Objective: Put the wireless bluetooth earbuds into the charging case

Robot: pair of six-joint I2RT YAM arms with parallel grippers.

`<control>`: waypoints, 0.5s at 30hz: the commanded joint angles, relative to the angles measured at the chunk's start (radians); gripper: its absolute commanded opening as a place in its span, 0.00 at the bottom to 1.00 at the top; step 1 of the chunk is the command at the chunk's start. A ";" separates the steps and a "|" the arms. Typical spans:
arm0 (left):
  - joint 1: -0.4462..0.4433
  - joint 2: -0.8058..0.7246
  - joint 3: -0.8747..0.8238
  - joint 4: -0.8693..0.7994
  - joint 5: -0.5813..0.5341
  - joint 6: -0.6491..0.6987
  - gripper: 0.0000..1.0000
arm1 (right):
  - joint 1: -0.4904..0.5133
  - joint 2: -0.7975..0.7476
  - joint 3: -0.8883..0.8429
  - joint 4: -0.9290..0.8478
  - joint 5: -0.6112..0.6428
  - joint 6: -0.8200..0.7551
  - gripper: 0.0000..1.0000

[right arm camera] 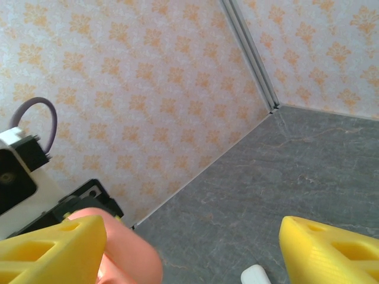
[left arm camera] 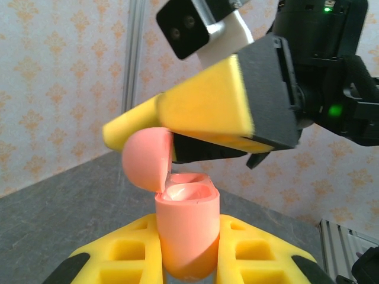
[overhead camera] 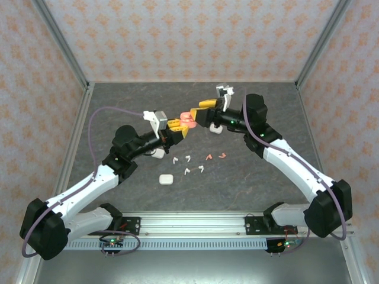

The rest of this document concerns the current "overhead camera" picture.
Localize pink earbud charging case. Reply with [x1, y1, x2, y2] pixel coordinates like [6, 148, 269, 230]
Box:
[179, 111, 198, 130]

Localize small controller circuit board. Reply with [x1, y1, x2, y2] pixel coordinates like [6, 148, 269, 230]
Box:
[268, 238, 300, 253]
[99, 236, 125, 250]

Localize grey metal panel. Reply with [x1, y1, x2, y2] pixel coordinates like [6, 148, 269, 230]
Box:
[31, 250, 361, 284]

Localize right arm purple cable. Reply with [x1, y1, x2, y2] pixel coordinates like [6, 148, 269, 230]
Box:
[242, 87, 349, 241]

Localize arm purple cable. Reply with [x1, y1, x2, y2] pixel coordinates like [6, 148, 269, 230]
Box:
[23, 106, 146, 260]
[242, 87, 349, 241]

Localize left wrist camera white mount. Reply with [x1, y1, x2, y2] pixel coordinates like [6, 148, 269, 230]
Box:
[142, 109, 169, 140]

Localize aluminium table back rail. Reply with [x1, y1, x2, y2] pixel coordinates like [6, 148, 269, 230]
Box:
[87, 78, 298, 84]

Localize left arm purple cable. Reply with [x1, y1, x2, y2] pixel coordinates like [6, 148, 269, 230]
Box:
[23, 106, 146, 260]

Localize aluminium table side rail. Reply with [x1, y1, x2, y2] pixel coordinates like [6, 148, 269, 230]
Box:
[14, 82, 95, 284]
[296, 83, 367, 284]

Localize aluminium frame post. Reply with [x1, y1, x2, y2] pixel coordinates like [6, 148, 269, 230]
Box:
[295, 0, 355, 89]
[31, 0, 91, 91]

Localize aluminium arm base rail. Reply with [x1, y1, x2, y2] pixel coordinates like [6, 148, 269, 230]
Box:
[56, 210, 356, 237]

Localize thin controller cable loop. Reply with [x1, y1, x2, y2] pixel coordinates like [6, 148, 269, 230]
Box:
[271, 226, 311, 256]
[99, 230, 142, 257]

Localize slotted white cable duct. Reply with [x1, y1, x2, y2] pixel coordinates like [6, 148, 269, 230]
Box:
[63, 238, 269, 251]

